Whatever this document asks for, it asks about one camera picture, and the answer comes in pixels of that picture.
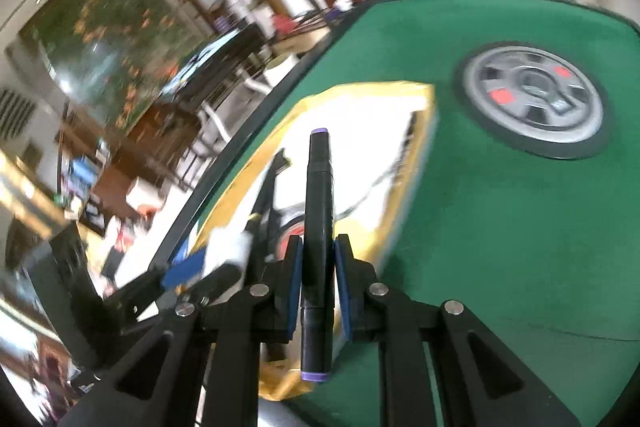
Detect black marker purple caps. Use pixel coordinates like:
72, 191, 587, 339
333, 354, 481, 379
299, 127, 336, 383

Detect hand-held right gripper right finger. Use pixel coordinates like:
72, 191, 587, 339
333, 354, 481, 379
336, 234, 581, 427

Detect thick black marker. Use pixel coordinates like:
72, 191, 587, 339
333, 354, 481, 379
250, 148, 292, 238

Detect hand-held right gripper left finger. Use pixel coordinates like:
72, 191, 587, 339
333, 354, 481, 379
60, 234, 304, 427

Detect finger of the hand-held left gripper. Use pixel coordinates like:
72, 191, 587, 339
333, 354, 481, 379
192, 264, 242, 305
102, 249, 208, 313

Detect round grey table panel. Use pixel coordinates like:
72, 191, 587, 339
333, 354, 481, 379
453, 41, 613, 160

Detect white bottle translucent cap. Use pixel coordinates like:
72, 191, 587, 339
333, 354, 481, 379
202, 227, 257, 270

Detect leafy wall picture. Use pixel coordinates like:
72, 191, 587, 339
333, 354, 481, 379
20, 0, 212, 128

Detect white cloth yellow border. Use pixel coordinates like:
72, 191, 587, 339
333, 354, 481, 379
197, 81, 437, 400

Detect black tape roll red core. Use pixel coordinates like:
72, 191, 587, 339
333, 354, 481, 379
274, 209, 306, 258

